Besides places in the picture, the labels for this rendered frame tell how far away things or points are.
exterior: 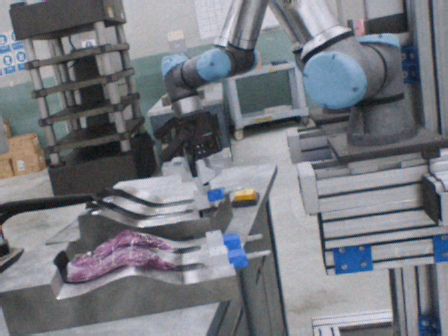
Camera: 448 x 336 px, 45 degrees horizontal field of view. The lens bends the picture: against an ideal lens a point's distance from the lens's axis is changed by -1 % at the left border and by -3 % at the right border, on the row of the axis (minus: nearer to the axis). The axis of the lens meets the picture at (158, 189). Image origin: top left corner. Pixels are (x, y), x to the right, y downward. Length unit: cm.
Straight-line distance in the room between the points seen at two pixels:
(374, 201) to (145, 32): 685
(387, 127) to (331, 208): 22
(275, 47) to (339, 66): 682
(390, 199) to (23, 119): 750
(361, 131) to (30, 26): 456
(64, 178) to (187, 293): 454
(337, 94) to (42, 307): 74
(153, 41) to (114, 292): 692
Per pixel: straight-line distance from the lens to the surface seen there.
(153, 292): 115
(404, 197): 131
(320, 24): 116
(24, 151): 814
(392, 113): 127
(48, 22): 549
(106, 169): 550
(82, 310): 118
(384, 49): 125
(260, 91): 794
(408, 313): 171
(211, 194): 144
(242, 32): 143
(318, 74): 113
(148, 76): 797
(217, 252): 120
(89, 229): 154
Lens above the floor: 132
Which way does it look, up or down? 14 degrees down
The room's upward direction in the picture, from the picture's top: 12 degrees counter-clockwise
